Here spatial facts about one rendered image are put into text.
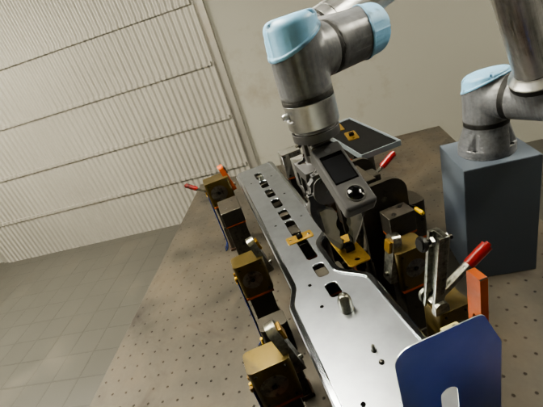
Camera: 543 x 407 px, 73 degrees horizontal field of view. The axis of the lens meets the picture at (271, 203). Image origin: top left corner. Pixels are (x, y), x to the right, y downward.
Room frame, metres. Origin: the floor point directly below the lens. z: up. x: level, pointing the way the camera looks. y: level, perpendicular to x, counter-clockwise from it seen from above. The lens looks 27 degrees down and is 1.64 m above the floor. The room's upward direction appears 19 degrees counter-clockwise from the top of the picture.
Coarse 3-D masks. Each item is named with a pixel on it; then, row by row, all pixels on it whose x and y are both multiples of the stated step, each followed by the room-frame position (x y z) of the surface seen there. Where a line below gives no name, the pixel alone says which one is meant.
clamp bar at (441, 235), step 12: (420, 240) 0.51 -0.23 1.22; (432, 240) 0.51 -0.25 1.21; (444, 240) 0.50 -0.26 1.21; (432, 252) 0.52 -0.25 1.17; (444, 252) 0.50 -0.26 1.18; (432, 264) 0.52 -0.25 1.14; (444, 264) 0.50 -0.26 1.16; (432, 276) 0.52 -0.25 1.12; (444, 276) 0.50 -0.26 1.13; (432, 288) 0.52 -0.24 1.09; (444, 288) 0.50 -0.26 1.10; (432, 300) 0.50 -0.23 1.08; (432, 312) 0.50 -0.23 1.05
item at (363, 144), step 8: (352, 120) 1.38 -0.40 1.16; (344, 128) 1.32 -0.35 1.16; (352, 128) 1.30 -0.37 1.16; (360, 128) 1.27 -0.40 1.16; (368, 128) 1.24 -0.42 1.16; (336, 136) 1.27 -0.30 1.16; (344, 136) 1.24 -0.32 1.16; (360, 136) 1.19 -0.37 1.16; (368, 136) 1.17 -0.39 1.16; (376, 136) 1.15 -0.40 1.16; (384, 136) 1.13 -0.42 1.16; (344, 144) 1.18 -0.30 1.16; (352, 144) 1.16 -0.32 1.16; (360, 144) 1.13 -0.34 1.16; (368, 144) 1.11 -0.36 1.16; (376, 144) 1.09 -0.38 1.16; (384, 144) 1.07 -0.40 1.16; (360, 152) 1.07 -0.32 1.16
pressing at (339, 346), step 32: (256, 192) 1.38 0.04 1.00; (288, 192) 1.28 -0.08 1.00; (288, 256) 0.89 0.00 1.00; (320, 256) 0.84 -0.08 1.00; (320, 288) 0.71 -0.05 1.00; (352, 288) 0.68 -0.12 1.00; (384, 288) 0.64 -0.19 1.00; (320, 320) 0.62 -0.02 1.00; (352, 320) 0.59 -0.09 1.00; (384, 320) 0.56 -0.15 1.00; (320, 352) 0.53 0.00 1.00; (352, 352) 0.51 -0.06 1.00; (384, 352) 0.48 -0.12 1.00; (352, 384) 0.44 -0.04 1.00; (384, 384) 0.42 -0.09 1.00
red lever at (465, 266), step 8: (480, 248) 0.52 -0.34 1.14; (488, 248) 0.51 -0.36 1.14; (472, 256) 0.52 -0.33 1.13; (480, 256) 0.51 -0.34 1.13; (464, 264) 0.52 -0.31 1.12; (472, 264) 0.51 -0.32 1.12; (456, 272) 0.52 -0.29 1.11; (464, 272) 0.51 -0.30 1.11; (448, 280) 0.52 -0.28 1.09; (456, 280) 0.51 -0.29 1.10; (448, 288) 0.51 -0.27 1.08; (432, 296) 0.51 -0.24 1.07
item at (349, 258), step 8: (344, 240) 0.53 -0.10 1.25; (336, 248) 0.51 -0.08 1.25; (344, 248) 0.50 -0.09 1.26; (352, 248) 0.49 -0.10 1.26; (360, 248) 0.49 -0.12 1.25; (344, 256) 0.49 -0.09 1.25; (352, 256) 0.48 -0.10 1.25; (360, 256) 0.47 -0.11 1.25; (368, 256) 0.47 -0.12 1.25; (352, 264) 0.46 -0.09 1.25
